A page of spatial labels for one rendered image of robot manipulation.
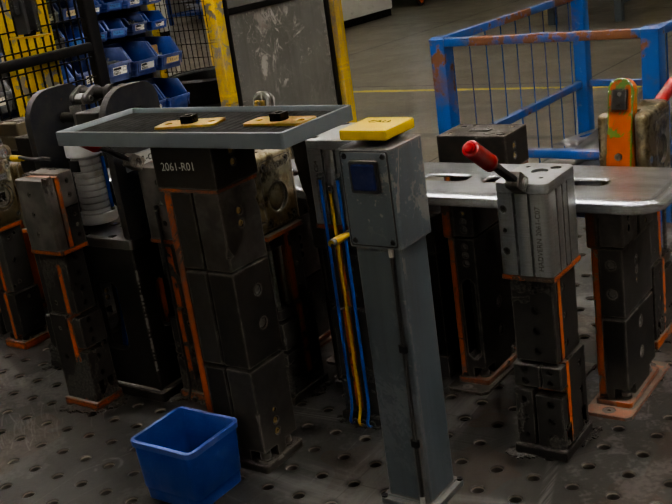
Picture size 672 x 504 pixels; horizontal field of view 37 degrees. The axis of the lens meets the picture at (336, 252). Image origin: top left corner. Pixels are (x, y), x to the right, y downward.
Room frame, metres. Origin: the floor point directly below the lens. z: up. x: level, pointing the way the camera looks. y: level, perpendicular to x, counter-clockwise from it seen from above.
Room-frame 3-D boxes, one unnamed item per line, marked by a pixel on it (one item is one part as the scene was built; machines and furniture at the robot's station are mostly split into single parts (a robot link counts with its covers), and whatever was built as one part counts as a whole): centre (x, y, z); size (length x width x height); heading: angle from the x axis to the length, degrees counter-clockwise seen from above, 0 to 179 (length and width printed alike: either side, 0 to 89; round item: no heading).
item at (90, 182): (1.51, 0.33, 0.94); 0.18 x 0.13 x 0.49; 53
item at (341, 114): (1.21, 0.14, 1.16); 0.37 x 0.14 x 0.02; 53
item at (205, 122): (1.21, 0.15, 1.17); 0.08 x 0.04 x 0.01; 67
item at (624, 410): (1.24, -0.38, 0.84); 0.18 x 0.06 x 0.29; 143
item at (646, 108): (1.41, -0.45, 0.88); 0.15 x 0.11 x 0.36; 143
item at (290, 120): (1.14, 0.04, 1.17); 0.08 x 0.04 x 0.01; 55
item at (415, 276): (1.06, -0.06, 0.92); 0.08 x 0.08 x 0.44; 53
